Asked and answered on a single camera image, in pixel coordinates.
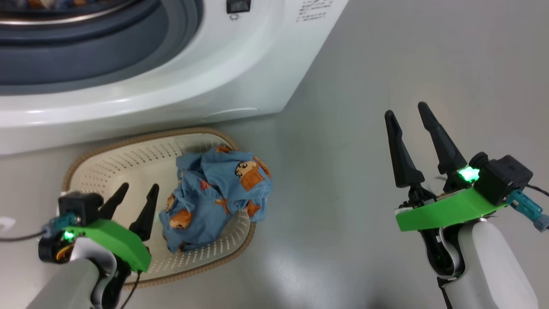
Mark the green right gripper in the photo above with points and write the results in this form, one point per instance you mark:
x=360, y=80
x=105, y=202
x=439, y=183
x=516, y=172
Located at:
x=446, y=210

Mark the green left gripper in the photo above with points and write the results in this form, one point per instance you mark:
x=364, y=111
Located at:
x=116, y=242

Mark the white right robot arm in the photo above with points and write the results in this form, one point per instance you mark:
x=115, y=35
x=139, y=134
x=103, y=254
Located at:
x=493, y=266

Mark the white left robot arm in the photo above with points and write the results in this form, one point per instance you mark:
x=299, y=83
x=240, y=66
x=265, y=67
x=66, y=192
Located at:
x=64, y=283

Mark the white front-load washing machine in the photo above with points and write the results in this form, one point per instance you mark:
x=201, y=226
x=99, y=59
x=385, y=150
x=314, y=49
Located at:
x=214, y=81

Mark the grey rubber door gasket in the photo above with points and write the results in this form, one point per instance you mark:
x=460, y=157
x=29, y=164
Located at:
x=107, y=56

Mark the washing machine drum opening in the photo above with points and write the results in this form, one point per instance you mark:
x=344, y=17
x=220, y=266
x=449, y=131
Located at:
x=64, y=16

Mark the black door latch slot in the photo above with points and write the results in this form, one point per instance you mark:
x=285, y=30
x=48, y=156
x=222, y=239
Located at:
x=238, y=5

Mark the cream perforated laundry basket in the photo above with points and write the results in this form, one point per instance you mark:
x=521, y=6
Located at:
x=128, y=163

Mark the round white filter cover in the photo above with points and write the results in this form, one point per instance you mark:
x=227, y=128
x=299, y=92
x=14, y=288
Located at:
x=231, y=112

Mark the white printed text sticker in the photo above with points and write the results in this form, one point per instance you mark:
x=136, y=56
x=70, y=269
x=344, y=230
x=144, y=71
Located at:
x=315, y=10

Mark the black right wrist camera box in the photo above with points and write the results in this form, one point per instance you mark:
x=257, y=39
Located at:
x=504, y=176

